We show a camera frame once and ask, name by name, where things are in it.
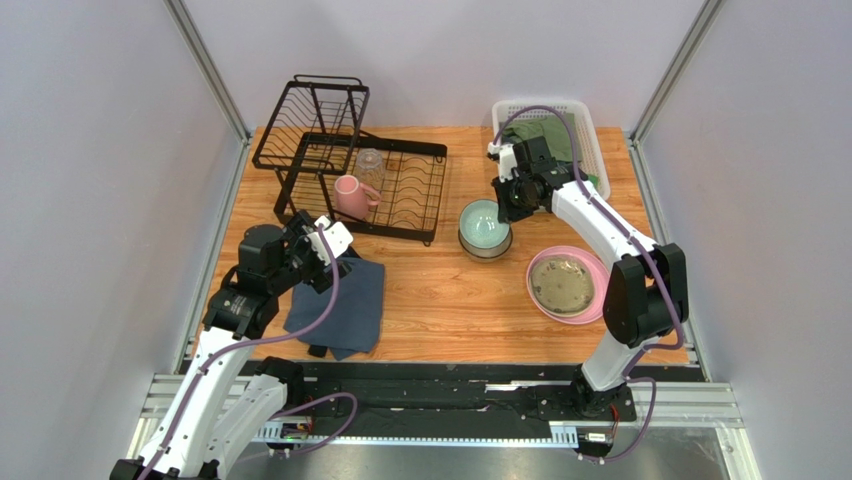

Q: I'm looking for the aluminium frame post left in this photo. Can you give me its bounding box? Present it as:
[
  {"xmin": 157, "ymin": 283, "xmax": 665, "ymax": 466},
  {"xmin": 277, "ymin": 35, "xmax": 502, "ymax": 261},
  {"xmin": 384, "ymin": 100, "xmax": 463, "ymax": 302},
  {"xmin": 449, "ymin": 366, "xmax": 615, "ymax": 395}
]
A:
[{"xmin": 164, "ymin": 0, "xmax": 251, "ymax": 145}]

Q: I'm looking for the white plastic basket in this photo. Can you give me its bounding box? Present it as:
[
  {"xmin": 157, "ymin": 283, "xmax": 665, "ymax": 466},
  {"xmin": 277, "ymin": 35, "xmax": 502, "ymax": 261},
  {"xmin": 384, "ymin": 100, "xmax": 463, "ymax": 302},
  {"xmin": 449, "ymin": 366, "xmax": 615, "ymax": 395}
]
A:
[{"xmin": 491, "ymin": 99, "xmax": 611, "ymax": 200}]

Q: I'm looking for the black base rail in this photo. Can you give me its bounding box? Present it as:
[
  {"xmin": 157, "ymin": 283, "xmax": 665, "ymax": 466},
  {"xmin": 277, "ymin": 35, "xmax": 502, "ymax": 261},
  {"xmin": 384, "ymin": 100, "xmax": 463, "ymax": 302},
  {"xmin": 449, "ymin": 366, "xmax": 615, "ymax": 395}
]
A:
[{"xmin": 226, "ymin": 359, "xmax": 707, "ymax": 441}]

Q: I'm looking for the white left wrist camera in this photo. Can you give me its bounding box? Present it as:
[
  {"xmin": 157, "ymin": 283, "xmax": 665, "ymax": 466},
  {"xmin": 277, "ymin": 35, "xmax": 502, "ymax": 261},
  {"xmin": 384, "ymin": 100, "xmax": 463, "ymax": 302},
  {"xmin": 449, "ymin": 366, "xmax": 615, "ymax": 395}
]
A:
[{"xmin": 307, "ymin": 215, "xmax": 354, "ymax": 266}]

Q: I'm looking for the pink mug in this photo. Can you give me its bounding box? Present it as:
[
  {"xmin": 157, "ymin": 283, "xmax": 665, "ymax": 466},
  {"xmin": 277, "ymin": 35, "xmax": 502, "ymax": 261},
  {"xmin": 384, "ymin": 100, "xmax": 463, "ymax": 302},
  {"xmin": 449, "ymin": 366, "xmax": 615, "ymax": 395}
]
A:
[{"xmin": 334, "ymin": 175, "xmax": 381, "ymax": 220}]

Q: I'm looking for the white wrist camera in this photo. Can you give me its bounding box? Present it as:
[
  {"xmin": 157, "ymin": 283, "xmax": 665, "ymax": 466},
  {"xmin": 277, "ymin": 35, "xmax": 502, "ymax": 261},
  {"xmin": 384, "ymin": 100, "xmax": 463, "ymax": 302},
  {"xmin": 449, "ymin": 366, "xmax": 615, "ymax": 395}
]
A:
[
  {"xmin": 486, "ymin": 142, "xmax": 517, "ymax": 183},
  {"xmin": 307, "ymin": 215, "xmax": 354, "ymax": 266}
]

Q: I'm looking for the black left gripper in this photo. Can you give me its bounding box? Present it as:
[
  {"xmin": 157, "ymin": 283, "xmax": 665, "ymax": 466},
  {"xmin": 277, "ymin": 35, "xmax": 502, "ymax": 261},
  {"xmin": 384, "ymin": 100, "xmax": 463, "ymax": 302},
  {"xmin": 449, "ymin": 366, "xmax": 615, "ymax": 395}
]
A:
[{"xmin": 268, "ymin": 210, "xmax": 350, "ymax": 295}]

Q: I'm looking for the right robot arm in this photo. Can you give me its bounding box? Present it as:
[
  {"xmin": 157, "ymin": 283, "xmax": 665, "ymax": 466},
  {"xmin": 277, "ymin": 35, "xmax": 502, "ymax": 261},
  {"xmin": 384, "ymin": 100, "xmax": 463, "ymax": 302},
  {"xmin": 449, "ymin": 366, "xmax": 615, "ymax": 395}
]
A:
[{"xmin": 487, "ymin": 137, "xmax": 689, "ymax": 418}]

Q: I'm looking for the brown speckled bowl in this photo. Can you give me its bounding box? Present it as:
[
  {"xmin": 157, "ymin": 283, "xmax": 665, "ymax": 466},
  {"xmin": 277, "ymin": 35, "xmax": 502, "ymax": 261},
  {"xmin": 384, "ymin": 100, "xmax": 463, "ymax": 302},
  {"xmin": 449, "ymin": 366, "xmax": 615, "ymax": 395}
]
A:
[{"xmin": 458, "ymin": 230, "xmax": 514, "ymax": 262}]

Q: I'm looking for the olive green cloth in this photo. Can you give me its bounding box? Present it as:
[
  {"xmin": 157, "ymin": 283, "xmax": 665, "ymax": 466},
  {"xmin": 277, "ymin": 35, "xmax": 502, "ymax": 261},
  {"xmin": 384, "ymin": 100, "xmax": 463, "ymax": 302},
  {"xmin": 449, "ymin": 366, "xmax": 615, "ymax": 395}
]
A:
[{"xmin": 501, "ymin": 114, "xmax": 574, "ymax": 162}]

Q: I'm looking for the clear glass plate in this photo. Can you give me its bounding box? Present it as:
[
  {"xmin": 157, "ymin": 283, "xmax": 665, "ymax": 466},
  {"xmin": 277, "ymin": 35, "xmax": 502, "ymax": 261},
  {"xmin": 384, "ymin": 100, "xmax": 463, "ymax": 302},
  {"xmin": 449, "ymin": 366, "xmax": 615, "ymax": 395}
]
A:
[{"xmin": 527, "ymin": 255, "xmax": 596, "ymax": 318}]

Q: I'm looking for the light blue ribbed bowl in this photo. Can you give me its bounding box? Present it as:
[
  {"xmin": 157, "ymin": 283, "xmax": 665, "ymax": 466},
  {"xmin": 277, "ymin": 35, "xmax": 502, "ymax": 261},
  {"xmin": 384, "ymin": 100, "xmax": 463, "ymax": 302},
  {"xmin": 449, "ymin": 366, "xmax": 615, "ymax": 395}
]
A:
[{"xmin": 459, "ymin": 199, "xmax": 510, "ymax": 249}]

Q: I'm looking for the large pink plate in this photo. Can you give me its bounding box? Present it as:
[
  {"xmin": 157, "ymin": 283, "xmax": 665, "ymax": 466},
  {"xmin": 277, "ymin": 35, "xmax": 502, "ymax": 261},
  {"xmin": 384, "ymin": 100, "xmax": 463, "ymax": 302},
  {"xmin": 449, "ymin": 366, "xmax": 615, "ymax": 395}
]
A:
[{"xmin": 525, "ymin": 246, "xmax": 609, "ymax": 325}]

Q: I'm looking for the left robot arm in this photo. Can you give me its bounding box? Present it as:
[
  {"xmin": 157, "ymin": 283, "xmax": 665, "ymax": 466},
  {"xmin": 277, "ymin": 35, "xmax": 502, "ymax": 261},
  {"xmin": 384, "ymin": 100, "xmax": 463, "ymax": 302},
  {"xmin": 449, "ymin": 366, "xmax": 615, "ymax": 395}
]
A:
[{"xmin": 110, "ymin": 211, "xmax": 353, "ymax": 479}]

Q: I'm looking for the aluminium front rail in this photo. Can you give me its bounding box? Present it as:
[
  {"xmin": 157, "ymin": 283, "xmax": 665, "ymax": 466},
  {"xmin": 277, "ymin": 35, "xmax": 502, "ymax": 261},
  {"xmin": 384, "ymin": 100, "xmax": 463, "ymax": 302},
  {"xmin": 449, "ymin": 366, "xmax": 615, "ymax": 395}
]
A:
[{"xmin": 136, "ymin": 373, "xmax": 747, "ymax": 449}]

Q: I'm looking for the aluminium frame post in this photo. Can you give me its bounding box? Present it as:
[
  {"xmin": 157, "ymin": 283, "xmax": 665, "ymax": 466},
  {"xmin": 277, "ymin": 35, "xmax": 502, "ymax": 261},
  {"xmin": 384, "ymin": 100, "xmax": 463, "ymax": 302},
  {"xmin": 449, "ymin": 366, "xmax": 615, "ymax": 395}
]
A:
[
  {"xmin": 164, "ymin": 0, "xmax": 251, "ymax": 145},
  {"xmin": 630, "ymin": 0, "xmax": 726, "ymax": 144}
]

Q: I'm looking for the dark blue cloth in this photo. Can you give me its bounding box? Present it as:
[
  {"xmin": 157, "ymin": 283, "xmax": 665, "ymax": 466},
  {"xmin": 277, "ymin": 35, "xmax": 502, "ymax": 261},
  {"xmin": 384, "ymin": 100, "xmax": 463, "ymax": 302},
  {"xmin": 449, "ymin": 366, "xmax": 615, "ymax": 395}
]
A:
[{"xmin": 284, "ymin": 255, "xmax": 385, "ymax": 361}]

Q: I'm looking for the black wire dish rack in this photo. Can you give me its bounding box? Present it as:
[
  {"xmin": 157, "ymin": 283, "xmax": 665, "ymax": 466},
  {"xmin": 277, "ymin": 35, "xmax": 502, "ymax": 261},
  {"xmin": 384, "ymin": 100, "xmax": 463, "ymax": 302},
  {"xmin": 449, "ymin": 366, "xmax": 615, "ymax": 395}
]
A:
[{"xmin": 252, "ymin": 75, "xmax": 447, "ymax": 246}]

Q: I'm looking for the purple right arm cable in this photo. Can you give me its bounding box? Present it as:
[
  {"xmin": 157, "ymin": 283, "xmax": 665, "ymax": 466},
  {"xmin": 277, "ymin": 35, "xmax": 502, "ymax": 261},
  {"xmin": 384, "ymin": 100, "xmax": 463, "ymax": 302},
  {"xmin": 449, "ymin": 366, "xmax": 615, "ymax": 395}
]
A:
[{"xmin": 492, "ymin": 105, "xmax": 686, "ymax": 465}]

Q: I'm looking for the aluminium frame post right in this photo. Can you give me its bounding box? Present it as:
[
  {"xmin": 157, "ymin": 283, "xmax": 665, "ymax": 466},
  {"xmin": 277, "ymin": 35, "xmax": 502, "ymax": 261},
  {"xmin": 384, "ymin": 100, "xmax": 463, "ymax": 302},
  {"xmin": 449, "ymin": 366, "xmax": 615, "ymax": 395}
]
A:
[{"xmin": 630, "ymin": 0, "xmax": 726, "ymax": 144}]

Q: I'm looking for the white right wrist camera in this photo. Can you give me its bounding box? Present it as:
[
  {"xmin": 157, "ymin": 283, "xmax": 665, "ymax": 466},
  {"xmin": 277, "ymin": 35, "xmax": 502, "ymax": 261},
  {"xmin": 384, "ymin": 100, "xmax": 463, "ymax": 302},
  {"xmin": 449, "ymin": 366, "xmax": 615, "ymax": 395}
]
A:
[{"xmin": 486, "ymin": 142, "xmax": 517, "ymax": 183}]

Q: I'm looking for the clear drinking glass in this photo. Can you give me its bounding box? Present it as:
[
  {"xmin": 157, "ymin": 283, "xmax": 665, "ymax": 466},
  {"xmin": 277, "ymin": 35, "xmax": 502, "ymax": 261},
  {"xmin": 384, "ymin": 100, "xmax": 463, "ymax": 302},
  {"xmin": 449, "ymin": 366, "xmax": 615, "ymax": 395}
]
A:
[{"xmin": 353, "ymin": 148, "xmax": 386, "ymax": 191}]

